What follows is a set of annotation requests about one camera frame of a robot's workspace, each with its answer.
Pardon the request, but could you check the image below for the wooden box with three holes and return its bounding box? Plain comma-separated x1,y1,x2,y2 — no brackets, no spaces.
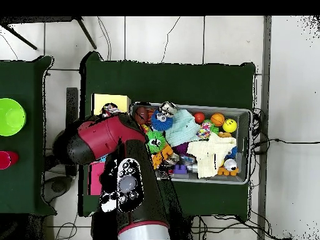
87,93,132,196

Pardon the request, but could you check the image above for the clear mesh bin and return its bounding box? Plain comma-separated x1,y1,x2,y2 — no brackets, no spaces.
129,101,253,185

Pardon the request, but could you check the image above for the green spiky toy with eyes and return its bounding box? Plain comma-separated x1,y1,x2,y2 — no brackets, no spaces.
146,130,167,154

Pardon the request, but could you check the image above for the blue spiky toy with eyes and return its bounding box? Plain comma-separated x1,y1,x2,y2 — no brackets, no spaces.
150,109,174,132

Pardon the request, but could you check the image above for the orange toothed toy block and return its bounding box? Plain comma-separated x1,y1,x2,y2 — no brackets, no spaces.
151,144,174,169

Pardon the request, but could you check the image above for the light blue cloth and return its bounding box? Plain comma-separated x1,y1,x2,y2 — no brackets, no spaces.
164,109,201,148

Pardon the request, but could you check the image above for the crushed silver drink can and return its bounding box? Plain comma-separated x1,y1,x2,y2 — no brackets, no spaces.
159,101,179,118

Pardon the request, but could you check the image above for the brown toy football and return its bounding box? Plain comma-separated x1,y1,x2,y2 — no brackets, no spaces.
134,106,150,126

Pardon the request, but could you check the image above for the small red-orange ball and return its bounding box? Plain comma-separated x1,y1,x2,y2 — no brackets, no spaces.
193,111,206,125

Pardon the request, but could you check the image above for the dark green table cloth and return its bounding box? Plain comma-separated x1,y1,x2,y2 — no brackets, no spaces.
78,51,257,221
0,55,57,217

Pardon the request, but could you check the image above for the cream cloth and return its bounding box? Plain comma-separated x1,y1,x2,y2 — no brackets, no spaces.
186,132,237,180

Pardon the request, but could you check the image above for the orange toy basketball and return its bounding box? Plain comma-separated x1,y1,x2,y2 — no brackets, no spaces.
210,112,226,128

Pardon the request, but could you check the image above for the yellow smiley ball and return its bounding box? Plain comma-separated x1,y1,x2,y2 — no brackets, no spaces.
222,118,238,134

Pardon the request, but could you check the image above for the black flat stand bar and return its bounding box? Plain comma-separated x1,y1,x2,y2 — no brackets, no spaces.
65,87,79,177

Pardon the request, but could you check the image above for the grey round stand base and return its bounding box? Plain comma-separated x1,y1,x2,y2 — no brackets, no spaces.
43,176,74,203

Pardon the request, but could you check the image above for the black tripod stand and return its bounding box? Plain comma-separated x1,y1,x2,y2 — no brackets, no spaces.
0,16,98,51

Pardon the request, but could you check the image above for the lime green plastic bowl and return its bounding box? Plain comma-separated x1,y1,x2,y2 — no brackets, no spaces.
0,97,27,137

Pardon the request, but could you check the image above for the pink-red plastic cup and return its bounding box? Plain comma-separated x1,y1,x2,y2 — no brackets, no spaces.
0,151,20,170

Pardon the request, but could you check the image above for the black power cable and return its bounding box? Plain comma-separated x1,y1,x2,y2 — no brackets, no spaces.
249,107,320,156

